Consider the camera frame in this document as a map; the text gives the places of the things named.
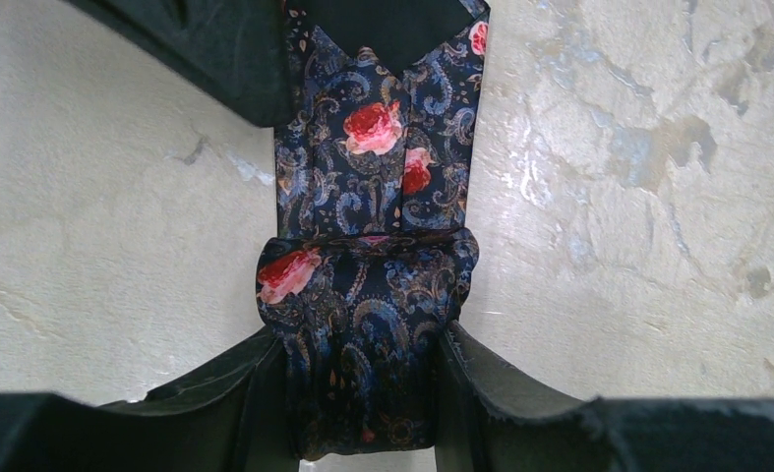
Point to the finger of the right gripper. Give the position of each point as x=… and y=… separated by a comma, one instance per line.
x=234, y=50

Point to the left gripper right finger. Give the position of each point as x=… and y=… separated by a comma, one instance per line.
x=494, y=417

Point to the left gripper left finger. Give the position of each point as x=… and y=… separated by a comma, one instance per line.
x=226, y=415

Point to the dark floral patterned tie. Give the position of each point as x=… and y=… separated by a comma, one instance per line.
x=372, y=258

